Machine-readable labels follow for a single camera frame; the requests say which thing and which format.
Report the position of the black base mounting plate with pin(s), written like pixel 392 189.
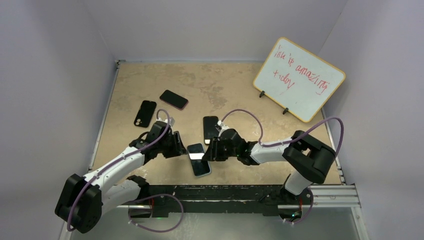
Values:
pixel 266 200

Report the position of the black phone silver frame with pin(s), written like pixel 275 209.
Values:
pixel 209 128

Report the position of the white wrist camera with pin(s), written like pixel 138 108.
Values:
pixel 220 125
pixel 171 122

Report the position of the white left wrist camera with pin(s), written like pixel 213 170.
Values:
pixel 171 122

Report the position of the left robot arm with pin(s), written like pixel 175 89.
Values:
pixel 106 179

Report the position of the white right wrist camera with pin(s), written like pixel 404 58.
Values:
pixel 220 125

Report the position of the small black phone case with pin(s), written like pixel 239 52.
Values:
pixel 145 113

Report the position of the aluminium frame rail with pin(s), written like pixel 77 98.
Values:
pixel 334 214

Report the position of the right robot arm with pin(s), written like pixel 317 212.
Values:
pixel 310 157

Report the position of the light blue phone case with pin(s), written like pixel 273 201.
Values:
pixel 208 170

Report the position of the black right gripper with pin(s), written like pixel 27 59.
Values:
pixel 212 153

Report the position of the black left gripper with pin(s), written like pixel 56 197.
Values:
pixel 177 149

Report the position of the whiteboard with red writing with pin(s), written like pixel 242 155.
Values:
pixel 297 79

